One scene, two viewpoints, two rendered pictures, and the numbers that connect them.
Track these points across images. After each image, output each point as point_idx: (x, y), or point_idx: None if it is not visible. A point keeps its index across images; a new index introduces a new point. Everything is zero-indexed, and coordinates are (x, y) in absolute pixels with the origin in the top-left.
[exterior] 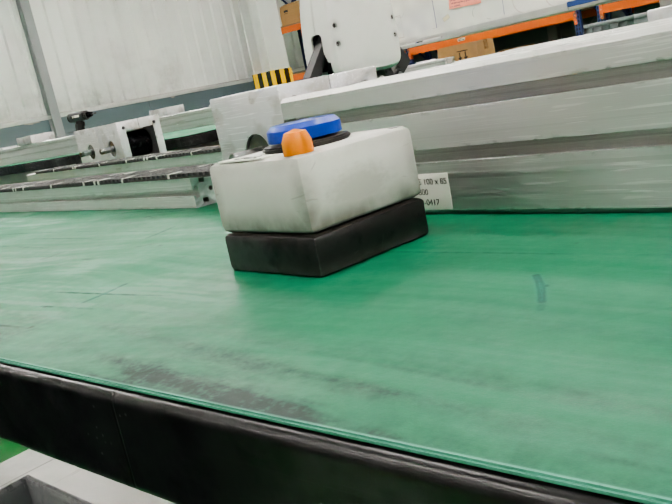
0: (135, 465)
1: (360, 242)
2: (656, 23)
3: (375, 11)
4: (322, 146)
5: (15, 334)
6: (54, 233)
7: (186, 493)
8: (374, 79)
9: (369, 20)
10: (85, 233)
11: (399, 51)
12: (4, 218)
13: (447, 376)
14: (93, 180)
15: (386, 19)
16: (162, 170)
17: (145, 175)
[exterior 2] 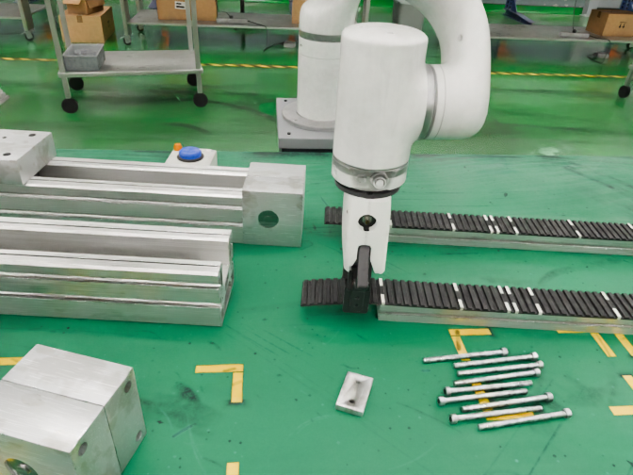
0: None
1: None
2: (87, 184)
3: (343, 218)
4: (176, 153)
5: (243, 155)
6: (430, 204)
7: None
8: (230, 188)
9: (342, 219)
10: (394, 204)
11: (344, 263)
12: None
13: (119, 157)
14: (502, 218)
15: (344, 232)
16: (438, 223)
17: (430, 215)
